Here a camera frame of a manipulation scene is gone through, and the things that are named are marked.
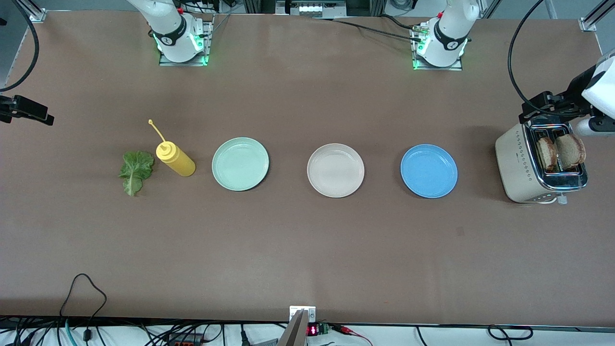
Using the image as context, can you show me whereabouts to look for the blue plate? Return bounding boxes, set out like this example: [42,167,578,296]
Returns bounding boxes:
[400,144,458,199]

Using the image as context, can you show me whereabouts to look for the red wire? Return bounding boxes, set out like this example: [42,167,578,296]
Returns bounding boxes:
[332,324,373,346]

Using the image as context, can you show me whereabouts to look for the brown bread slice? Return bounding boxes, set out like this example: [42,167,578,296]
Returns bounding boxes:
[537,136,558,173]
[555,134,587,170]

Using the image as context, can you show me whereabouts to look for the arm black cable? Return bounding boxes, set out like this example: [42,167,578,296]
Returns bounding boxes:
[0,0,40,93]
[508,0,599,118]

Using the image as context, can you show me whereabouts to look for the green lettuce leaf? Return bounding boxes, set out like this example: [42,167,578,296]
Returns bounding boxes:
[118,151,155,197]

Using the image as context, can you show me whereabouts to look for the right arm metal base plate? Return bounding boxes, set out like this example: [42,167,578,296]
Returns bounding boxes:
[159,14,214,67]

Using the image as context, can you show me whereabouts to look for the thin black looped cable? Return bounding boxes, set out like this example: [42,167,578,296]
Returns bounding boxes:
[59,273,108,344]

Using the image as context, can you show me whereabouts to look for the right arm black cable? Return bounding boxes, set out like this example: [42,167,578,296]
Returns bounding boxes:
[0,0,40,93]

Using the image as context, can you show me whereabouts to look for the aluminium corner bracket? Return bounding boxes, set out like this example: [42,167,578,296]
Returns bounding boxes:
[579,0,615,33]
[17,0,47,23]

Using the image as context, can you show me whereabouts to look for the grey metal bar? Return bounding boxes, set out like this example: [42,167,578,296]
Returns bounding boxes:
[277,310,308,346]

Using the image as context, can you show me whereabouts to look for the pale green plate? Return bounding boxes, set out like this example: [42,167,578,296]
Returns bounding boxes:
[212,137,270,192]

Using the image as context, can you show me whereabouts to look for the coiled black cable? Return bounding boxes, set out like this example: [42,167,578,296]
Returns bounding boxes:
[488,325,534,341]

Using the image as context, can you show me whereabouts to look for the long black table cable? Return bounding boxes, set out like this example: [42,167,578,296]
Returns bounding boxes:
[312,17,423,41]

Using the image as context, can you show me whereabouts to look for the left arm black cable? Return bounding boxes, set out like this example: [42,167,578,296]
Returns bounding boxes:
[508,0,599,118]

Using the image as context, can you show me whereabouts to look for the yellow mustard squeeze bottle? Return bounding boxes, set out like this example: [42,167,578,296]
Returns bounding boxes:
[148,119,197,177]

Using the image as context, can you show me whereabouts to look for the small metal bracket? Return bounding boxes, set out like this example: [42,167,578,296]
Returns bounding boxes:
[290,306,317,322]

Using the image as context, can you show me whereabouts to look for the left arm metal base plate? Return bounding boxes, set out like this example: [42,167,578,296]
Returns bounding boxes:
[412,24,463,71]

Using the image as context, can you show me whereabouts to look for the grey electronics box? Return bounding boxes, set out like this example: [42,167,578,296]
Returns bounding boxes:
[276,0,346,17]

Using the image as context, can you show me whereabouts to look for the beige plate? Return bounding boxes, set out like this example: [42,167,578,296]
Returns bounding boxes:
[307,143,365,198]

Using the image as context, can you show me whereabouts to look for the short black table cable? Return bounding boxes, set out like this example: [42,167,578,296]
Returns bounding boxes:
[380,14,421,30]

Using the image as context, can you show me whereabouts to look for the beige chrome toaster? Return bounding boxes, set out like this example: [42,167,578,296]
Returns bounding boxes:
[495,114,589,205]

